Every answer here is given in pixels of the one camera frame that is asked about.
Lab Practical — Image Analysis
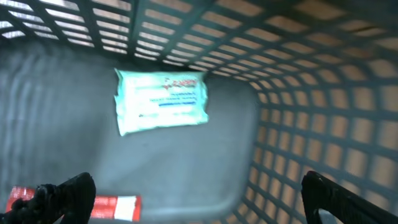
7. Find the light green wipes packet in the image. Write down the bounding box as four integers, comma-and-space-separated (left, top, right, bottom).
114, 69, 209, 136

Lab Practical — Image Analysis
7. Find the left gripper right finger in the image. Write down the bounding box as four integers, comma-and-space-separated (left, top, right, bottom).
301, 170, 397, 224

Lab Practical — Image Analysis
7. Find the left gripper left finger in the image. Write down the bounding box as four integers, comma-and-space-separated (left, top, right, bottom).
1, 172, 96, 224

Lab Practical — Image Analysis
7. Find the red white flat package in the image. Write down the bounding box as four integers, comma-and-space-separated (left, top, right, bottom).
5, 186, 142, 222

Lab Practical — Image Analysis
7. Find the grey plastic mesh basket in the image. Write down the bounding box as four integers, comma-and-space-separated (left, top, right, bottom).
1, 0, 397, 223

